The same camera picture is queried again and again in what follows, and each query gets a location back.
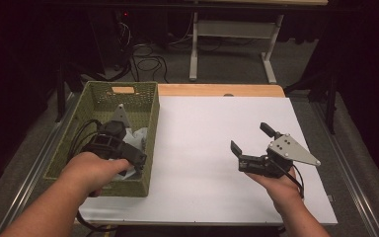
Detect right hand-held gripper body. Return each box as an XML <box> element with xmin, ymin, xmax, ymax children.
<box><xmin>238</xmin><ymin>132</ymin><xmax>322</xmax><ymax>180</ymax></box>

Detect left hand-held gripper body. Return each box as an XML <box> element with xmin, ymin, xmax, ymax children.
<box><xmin>82</xmin><ymin>104</ymin><xmax>133</xmax><ymax>161</ymax></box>

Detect white cloth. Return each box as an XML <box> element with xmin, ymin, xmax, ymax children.
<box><xmin>111</xmin><ymin>126</ymin><xmax>149</xmax><ymax>181</ymax></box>

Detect green woven basket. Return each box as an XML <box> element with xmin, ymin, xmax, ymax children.
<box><xmin>42</xmin><ymin>80</ymin><xmax>161</xmax><ymax>198</ymax></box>

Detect person's left hand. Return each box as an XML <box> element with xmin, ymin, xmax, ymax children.
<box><xmin>60</xmin><ymin>151</ymin><xmax>133</xmax><ymax>198</ymax></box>

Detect person's right hand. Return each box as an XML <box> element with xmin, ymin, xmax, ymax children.
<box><xmin>244</xmin><ymin>166</ymin><xmax>306</xmax><ymax>211</ymax></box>

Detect white table mat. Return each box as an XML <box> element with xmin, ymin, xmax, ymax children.
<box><xmin>78</xmin><ymin>95</ymin><xmax>339</xmax><ymax>226</ymax></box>

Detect black stand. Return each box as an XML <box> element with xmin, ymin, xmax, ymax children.
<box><xmin>283</xmin><ymin>70</ymin><xmax>341</xmax><ymax>135</ymax></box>

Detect black computer case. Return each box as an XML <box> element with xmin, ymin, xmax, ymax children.
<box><xmin>88</xmin><ymin>9</ymin><xmax>136</xmax><ymax>70</ymax></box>

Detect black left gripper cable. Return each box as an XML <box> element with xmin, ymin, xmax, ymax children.
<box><xmin>68</xmin><ymin>118</ymin><xmax>114</xmax><ymax>232</ymax></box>

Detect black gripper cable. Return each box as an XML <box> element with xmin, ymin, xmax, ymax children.
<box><xmin>274</xmin><ymin>160</ymin><xmax>306</xmax><ymax>200</ymax></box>
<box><xmin>68</xmin><ymin>118</ymin><xmax>114</xmax><ymax>232</ymax></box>

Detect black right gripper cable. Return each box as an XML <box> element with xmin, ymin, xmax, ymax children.
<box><xmin>274</xmin><ymin>160</ymin><xmax>306</xmax><ymax>200</ymax></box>

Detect metal floor rail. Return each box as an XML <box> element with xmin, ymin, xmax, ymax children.
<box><xmin>0</xmin><ymin>92</ymin><xmax>82</xmax><ymax>237</ymax></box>
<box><xmin>310</xmin><ymin>102</ymin><xmax>379</xmax><ymax>237</ymax></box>

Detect black floor cables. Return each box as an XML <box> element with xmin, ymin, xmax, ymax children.
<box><xmin>113</xmin><ymin>19</ymin><xmax>171</xmax><ymax>84</ymax></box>

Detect white metal desk frame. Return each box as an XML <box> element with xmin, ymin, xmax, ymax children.
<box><xmin>189</xmin><ymin>11</ymin><xmax>284</xmax><ymax>85</ymax></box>

